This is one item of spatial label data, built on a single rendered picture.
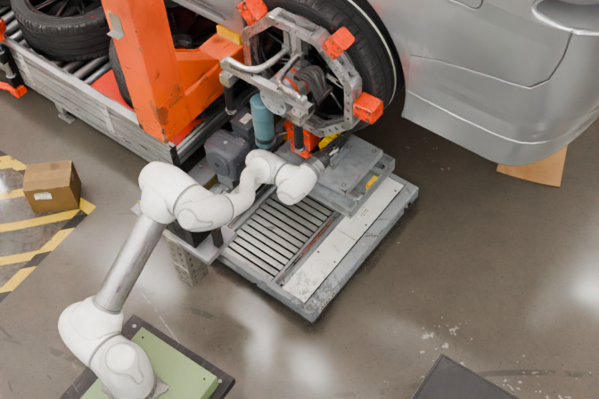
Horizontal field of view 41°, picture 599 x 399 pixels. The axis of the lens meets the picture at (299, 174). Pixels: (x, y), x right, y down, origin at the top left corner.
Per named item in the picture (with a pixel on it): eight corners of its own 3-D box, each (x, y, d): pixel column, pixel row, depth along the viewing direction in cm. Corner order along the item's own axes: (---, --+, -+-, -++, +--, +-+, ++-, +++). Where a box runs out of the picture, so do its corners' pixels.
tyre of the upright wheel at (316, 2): (312, 91, 366) (430, 109, 321) (280, 122, 355) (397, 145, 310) (258, -38, 329) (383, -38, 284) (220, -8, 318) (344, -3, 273)
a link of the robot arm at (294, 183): (318, 170, 302) (291, 155, 308) (292, 197, 295) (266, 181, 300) (319, 188, 310) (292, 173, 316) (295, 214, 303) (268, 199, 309)
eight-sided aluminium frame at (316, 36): (361, 145, 323) (364, 45, 281) (351, 156, 320) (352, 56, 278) (258, 90, 346) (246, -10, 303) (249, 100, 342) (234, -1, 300)
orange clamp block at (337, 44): (345, 49, 291) (356, 39, 283) (332, 61, 287) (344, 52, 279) (332, 35, 290) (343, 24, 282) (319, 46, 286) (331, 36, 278)
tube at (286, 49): (292, 53, 301) (291, 32, 293) (259, 84, 292) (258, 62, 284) (256, 36, 308) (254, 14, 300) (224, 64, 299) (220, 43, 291)
